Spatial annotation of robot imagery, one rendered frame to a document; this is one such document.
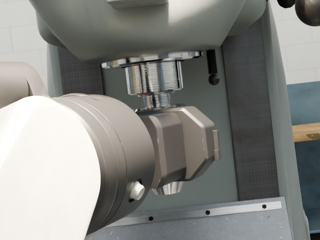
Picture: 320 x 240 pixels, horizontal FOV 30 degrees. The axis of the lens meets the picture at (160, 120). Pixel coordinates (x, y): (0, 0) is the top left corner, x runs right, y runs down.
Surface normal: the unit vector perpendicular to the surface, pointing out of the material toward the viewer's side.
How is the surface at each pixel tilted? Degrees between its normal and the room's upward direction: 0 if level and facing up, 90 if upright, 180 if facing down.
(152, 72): 90
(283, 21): 90
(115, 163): 86
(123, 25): 115
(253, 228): 64
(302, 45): 90
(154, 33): 131
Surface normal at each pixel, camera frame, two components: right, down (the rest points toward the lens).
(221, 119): -0.03, 0.06
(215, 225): -0.07, -0.39
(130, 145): 0.85, -0.33
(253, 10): 0.18, 0.48
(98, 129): 0.73, -0.57
